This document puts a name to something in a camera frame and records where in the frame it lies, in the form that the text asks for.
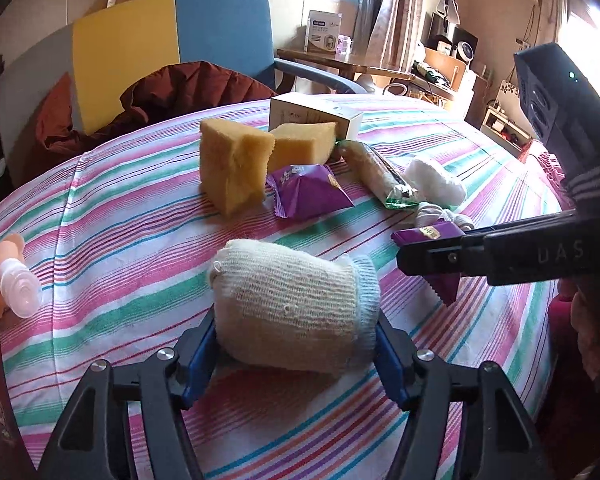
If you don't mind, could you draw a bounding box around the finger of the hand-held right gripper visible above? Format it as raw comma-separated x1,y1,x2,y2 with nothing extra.
396,227,491,287

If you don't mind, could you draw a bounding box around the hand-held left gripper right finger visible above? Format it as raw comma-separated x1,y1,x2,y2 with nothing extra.
375,310,561,480

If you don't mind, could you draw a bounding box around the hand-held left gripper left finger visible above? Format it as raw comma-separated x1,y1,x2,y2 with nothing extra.
37,307,218,480

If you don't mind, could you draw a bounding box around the purple snack packet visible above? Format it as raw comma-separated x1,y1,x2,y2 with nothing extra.
266,164,355,220
391,223,474,307

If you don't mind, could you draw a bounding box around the green-edged cracker packet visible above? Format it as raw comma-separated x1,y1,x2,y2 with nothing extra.
336,140,422,210

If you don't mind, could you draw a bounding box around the white knitted sock roll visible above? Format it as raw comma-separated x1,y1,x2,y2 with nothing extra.
207,239,382,377

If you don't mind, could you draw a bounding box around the large yellow sponge block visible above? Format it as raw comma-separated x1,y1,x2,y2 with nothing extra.
200,119,276,217

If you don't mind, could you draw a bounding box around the person's right forearm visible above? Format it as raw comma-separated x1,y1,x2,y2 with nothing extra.
562,151,600,212

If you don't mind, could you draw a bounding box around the white rolled cloth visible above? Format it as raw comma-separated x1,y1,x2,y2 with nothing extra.
404,157,467,207

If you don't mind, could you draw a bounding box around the white storage crate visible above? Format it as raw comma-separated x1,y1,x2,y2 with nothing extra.
480,105,534,159

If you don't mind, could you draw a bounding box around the red blanket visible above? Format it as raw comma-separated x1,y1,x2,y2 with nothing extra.
522,139,600,480

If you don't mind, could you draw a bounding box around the yellow sponge wedge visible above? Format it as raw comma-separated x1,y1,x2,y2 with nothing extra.
268,121,339,174

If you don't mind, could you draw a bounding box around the striped tablecloth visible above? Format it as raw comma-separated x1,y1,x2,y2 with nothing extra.
0,92,576,480

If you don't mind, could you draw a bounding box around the brown cardboard box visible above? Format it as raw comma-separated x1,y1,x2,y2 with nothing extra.
422,47,469,92

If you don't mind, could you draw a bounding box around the white carton box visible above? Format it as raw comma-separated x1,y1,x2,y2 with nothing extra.
269,92,364,141

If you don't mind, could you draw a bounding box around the peach spray bottle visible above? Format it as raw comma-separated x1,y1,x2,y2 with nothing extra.
0,233,44,319

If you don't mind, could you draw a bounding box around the black speaker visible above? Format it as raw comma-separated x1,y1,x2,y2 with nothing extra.
450,28,480,61

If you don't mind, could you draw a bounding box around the wooden desk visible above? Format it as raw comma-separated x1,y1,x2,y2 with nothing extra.
276,47,417,96

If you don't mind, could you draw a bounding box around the white and blue box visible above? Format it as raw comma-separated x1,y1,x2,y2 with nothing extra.
304,10,344,55

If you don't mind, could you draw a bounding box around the dark red jacket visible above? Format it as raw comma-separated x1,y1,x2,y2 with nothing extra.
35,60,279,164

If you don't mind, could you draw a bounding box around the grey yellow blue armchair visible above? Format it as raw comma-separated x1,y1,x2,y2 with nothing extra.
0,0,369,187

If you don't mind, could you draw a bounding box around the white coiled cable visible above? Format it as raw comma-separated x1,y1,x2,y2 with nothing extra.
414,202,476,233

